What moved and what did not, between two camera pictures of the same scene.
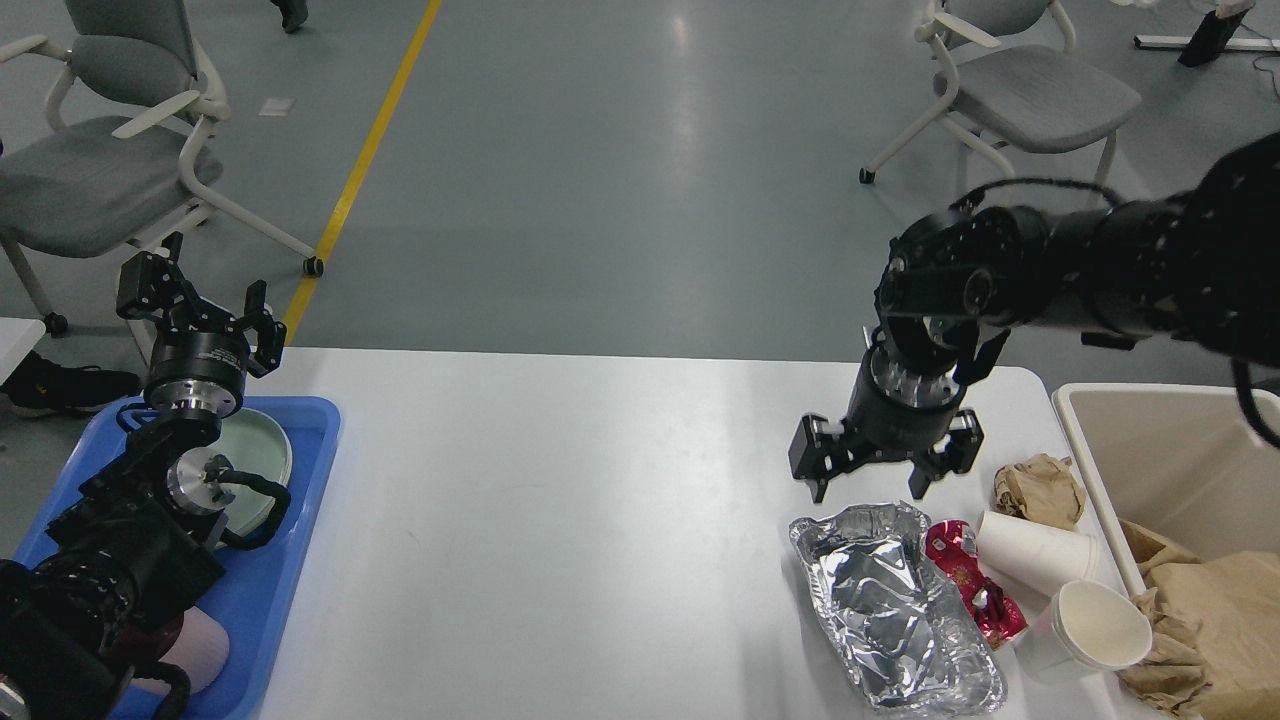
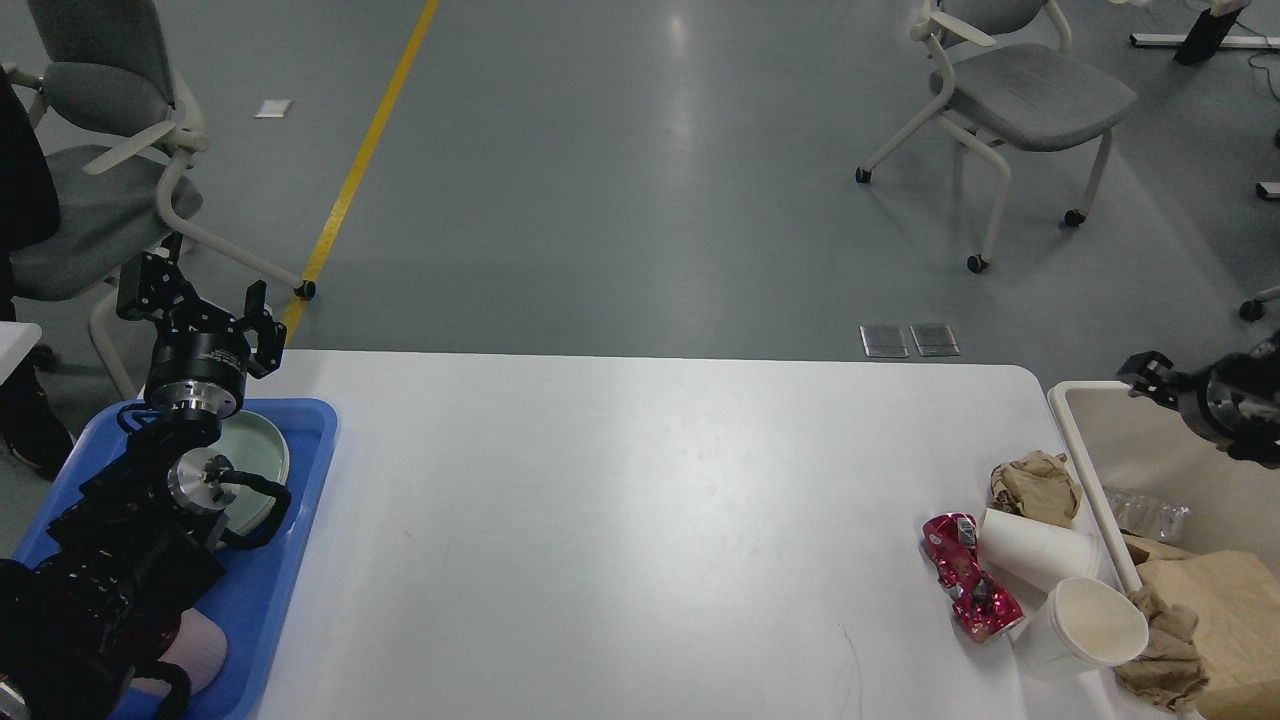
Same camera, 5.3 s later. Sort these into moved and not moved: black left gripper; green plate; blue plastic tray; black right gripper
Moved: black right gripper
Not moved: black left gripper; blue plastic tray; green plate
